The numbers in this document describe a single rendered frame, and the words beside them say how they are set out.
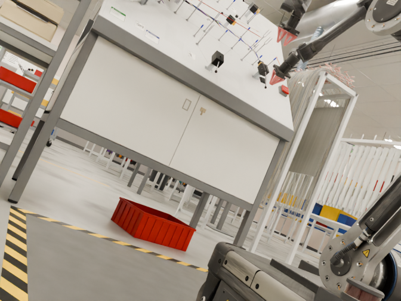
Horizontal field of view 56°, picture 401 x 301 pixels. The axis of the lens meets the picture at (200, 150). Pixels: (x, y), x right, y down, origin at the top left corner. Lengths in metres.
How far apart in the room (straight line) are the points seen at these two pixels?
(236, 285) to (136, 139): 0.97
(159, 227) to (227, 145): 0.57
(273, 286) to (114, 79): 1.18
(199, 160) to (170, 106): 0.31
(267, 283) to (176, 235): 1.28
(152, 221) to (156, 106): 0.62
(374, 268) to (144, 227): 1.31
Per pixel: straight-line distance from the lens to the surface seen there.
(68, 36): 1.70
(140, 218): 2.00
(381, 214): 0.93
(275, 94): 2.26
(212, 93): 1.87
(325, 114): 3.07
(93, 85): 1.73
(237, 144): 1.99
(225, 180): 1.98
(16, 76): 4.26
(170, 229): 2.12
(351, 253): 0.98
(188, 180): 1.89
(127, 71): 1.77
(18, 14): 1.74
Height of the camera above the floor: 0.36
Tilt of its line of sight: 5 degrees up
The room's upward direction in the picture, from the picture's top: 24 degrees clockwise
